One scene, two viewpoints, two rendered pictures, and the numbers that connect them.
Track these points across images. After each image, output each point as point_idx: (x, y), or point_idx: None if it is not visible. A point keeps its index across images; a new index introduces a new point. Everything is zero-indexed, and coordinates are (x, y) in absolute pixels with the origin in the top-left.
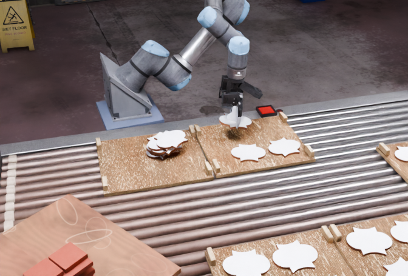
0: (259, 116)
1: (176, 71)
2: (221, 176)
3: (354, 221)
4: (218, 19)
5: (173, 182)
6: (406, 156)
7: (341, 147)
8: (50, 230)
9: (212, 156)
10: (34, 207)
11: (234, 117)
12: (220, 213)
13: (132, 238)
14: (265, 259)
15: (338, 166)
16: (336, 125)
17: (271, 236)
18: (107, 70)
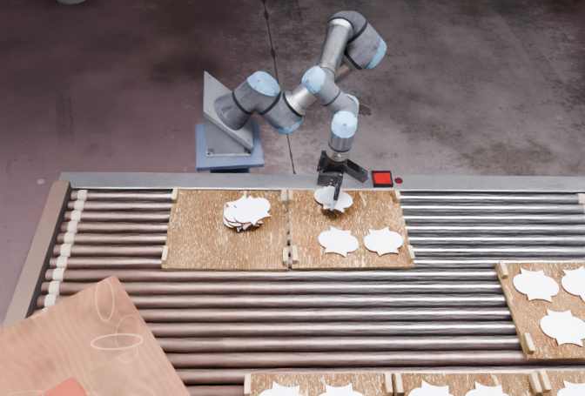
0: (372, 184)
1: (285, 114)
2: (297, 269)
3: (431, 365)
4: (325, 86)
5: (241, 268)
6: (527, 285)
7: (453, 252)
8: (79, 324)
9: (295, 238)
10: (87, 267)
11: (329, 198)
12: (281, 319)
13: (161, 355)
14: None
15: (440, 279)
16: (460, 217)
17: (328, 365)
18: (204, 102)
